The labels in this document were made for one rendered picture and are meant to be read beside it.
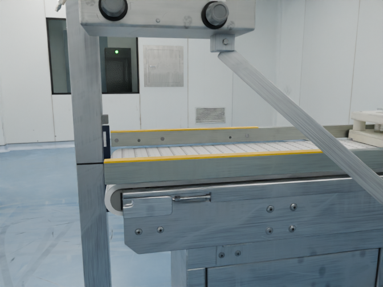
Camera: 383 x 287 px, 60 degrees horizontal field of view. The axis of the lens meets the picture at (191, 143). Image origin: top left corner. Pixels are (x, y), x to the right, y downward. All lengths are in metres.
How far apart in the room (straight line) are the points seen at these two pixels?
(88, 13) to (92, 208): 0.48
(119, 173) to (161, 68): 5.32
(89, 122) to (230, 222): 0.39
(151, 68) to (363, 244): 5.23
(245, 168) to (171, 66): 5.33
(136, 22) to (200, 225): 0.30
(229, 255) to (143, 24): 0.40
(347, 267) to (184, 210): 0.37
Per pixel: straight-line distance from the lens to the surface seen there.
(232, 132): 0.78
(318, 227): 0.60
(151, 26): 0.43
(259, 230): 0.56
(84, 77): 0.75
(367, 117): 0.86
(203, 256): 0.59
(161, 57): 5.77
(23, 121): 5.83
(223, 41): 0.48
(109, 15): 0.42
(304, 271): 0.70
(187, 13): 0.44
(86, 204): 0.80
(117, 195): 0.49
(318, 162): 0.56
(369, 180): 0.49
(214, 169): 0.49
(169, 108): 5.85
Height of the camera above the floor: 1.09
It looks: 11 degrees down
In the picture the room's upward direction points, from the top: straight up
